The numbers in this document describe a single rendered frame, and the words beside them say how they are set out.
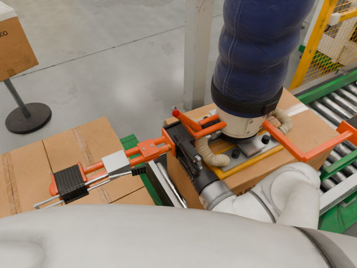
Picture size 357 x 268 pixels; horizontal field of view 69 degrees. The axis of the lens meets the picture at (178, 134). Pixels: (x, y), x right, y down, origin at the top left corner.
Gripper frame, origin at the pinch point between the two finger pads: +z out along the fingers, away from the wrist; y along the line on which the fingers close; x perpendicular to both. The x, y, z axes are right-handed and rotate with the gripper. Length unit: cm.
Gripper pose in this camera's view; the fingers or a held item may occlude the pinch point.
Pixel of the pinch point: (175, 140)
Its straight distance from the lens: 84.7
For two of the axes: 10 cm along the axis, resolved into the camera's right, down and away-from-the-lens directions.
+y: -0.1, 6.5, 7.6
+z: -5.0, -6.6, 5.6
